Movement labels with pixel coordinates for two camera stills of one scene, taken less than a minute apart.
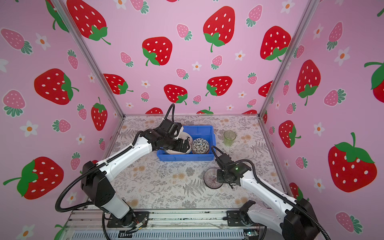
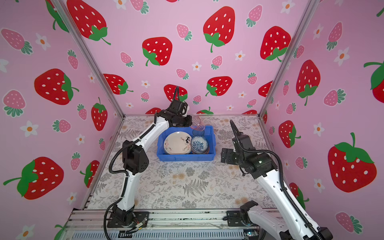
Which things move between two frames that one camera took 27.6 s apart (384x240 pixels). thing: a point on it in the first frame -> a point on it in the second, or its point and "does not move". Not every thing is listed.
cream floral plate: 183,135 does not move
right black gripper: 219,178 -> 227,158
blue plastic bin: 207,132 does not move
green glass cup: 229,137 -> 199,133
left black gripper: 179,147 -> 188,121
